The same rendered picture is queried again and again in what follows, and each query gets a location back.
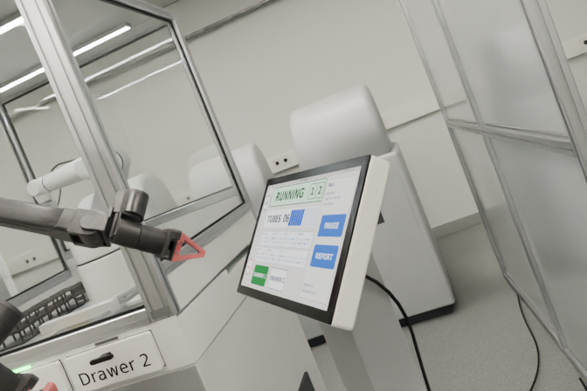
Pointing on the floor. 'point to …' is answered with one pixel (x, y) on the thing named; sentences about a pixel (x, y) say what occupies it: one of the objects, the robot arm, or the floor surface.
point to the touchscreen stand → (373, 345)
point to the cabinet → (246, 357)
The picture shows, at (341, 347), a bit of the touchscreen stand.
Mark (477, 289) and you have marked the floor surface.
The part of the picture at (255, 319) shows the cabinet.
